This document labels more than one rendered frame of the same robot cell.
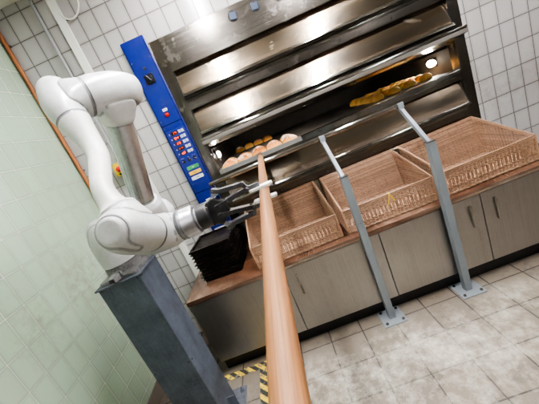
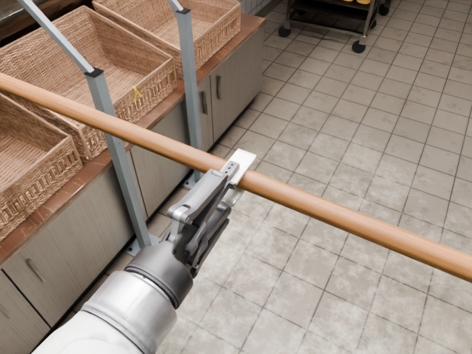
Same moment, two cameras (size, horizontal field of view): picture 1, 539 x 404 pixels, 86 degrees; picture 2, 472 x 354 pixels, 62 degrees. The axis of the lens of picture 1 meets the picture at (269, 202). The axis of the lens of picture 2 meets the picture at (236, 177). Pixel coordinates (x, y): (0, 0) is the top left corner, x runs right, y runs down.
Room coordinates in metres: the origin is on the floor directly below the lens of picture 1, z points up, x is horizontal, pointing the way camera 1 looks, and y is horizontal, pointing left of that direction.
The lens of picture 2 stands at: (0.65, 0.35, 1.61)
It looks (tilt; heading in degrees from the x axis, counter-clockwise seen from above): 47 degrees down; 295
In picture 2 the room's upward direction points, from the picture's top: straight up
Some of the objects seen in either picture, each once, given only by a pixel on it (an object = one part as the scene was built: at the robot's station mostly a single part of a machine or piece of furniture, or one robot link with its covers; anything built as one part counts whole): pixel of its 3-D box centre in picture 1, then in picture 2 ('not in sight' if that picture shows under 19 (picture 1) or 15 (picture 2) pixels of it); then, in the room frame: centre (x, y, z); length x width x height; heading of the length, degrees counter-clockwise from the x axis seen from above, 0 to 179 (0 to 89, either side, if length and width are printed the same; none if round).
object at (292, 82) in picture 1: (318, 70); not in sight; (2.06, -0.65, 1.54); 1.79 x 0.11 x 0.19; 86
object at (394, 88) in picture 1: (386, 90); not in sight; (2.46, -1.26, 1.21); 0.61 x 0.48 x 0.06; 176
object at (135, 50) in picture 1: (221, 171); not in sight; (3.05, 0.33, 1.08); 1.93 x 0.16 x 2.15; 176
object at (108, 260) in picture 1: (111, 238); not in sight; (1.30, 0.72, 1.17); 0.18 x 0.16 x 0.22; 128
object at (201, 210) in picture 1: (213, 212); (171, 260); (0.83, 0.16, 1.20); 0.09 x 0.07 x 0.08; 86
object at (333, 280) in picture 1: (373, 251); (95, 171); (1.78, -0.52, 0.29); 2.42 x 0.56 x 0.58; 86
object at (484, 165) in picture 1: (460, 151); (173, 17); (1.75, -1.25, 0.72); 0.56 x 0.49 x 0.28; 87
